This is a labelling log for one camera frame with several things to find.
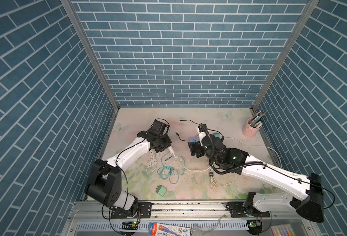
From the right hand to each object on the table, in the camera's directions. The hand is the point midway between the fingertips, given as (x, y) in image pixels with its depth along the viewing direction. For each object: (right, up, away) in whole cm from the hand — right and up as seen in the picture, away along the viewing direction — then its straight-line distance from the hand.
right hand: (196, 141), depth 74 cm
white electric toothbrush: (-13, -7, +10) cm, 18 cm away
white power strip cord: (+41, -6, +26) cm, 48 cm away
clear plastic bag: (+4, -41, -5) cm, 42 cm away
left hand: (-11, -3, +12) cm, 17 cm away
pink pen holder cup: (+39, +3, +23) cm, 45 cm away
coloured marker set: (+40, -41, -6) cm, 58 cm away
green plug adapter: (-18, -27, +5) cm, 33 cm away
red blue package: (-19, -40, -6) cm, 45 cm away
